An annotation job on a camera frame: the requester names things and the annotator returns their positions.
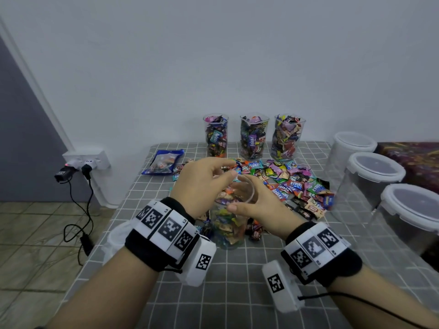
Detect black marker-tagged wristband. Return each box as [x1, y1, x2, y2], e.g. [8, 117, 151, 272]
[125, 197, 201, 273]
[281, 221, 363, 287]

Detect person's right hand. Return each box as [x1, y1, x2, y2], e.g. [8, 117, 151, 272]
[226, 175, 306, 239]

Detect black marker-tagged right wristband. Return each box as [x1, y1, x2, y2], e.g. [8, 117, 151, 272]
[281, 221, 363, 287]

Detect white wall socket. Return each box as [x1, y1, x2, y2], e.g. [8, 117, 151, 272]
[62, 150, 111, 170]

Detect person's left hand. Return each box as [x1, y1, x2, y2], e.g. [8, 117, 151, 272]
[170, 157, 237, 220]

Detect black power plug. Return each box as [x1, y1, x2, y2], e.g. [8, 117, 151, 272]
[54, 165, 93, 184]

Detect pile of colourful candies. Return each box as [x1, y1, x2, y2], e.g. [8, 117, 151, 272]
[171, 157, 337, 244]

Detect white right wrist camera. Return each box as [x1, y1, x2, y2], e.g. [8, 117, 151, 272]
[262, 260, 305, 314]

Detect black power cable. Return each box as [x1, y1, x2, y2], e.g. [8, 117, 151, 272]
[63, 176, 96, 265]

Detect grey door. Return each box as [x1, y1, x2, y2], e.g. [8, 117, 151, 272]
[0, 34, 73, 203]

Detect dark patterned cloth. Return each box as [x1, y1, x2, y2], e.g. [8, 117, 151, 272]
[376, 142, 439, 196]

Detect person's left forearm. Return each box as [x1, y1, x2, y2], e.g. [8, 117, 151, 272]
[48, 253, 162, 329]

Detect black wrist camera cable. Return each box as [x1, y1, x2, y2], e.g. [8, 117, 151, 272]
[298, 291, 426, 329]

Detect blue snack packet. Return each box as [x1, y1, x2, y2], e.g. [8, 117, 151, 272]
[142, 149, 185, 176]

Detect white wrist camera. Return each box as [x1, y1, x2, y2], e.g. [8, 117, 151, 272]
[177, 235, 217, 287]
[262, 260, 305, 314]

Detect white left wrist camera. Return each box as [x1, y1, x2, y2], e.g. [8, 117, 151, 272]
[177, 235, 217, 287]

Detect small transparent plastic jar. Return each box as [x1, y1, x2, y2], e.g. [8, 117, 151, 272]
[271, 114, 306, 162]
[239, 115, 270, 162]
[209, 176, 258, 247]

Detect tall transparent plastic jar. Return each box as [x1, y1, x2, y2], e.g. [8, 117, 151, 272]
[203, 114, 229, 159]

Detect black marker-tagged left wristband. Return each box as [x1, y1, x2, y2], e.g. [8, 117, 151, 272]
[125, 197, 201, 273]

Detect person's right forearm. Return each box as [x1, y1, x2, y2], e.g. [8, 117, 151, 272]
[329, 267, 433, 329]

